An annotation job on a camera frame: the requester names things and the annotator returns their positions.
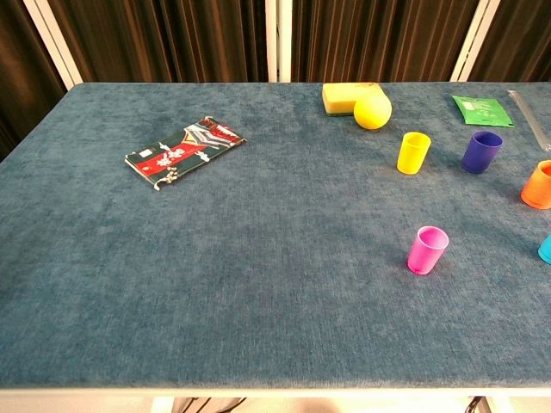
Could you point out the orange plastic cup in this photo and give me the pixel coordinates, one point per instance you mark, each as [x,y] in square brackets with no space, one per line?
[538,193]

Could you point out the dark brown curtain panel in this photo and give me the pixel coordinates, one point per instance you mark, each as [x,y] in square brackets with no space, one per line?
[21,64]
[379,38]
[150,38]
[516,38]

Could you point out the yellow ball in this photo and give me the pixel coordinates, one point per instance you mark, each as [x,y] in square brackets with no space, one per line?
[373,112]

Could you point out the yellow sponge block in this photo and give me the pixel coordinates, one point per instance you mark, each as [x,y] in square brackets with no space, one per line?
[340,96]

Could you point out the red green patterned book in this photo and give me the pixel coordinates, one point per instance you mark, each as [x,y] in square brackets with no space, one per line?
[181,155]

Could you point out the yellow plastic cup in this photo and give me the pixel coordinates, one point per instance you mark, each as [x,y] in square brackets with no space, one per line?
[411,159]

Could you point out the white frame post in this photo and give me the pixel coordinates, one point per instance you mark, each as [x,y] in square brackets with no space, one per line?
[277,38]
[473,43]
[53,43]

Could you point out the blue velvet tablecloth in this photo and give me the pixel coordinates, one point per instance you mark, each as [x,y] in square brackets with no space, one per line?
[258,258]

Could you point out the pink plastic cup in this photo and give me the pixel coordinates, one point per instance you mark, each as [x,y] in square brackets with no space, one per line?
[424,258]

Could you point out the clear plastic ruler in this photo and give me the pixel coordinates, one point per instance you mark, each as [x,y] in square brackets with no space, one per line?
[534,120]

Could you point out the green foil packet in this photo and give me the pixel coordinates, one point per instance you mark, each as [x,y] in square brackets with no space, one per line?
[482,111]

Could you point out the purple plastic cup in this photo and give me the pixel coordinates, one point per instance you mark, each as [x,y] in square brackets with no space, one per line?
[478,159]

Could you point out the light blue plastic cup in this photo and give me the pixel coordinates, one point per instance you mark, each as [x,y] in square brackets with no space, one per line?
[546,251]

